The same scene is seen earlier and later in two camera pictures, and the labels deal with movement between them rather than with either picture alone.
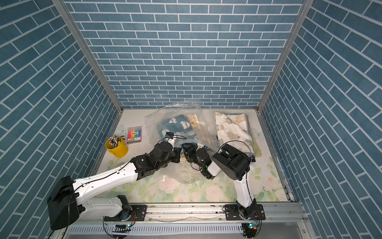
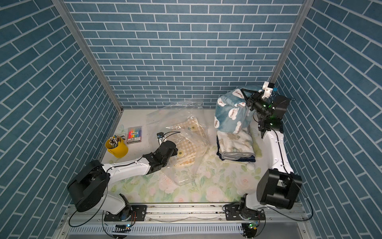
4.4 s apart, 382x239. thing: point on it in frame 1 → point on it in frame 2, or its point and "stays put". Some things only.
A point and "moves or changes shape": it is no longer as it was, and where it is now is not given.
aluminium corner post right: (306, 8) stays put
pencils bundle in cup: (113, 141) stays put
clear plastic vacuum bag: (184, 124) moves or changes shape
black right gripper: (193, 148) → (254, 99)
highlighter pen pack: (134, 135) stays put
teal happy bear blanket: (177, 126) → (232, 114)
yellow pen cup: (121, 151) stays put
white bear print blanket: (234, 129) stays put
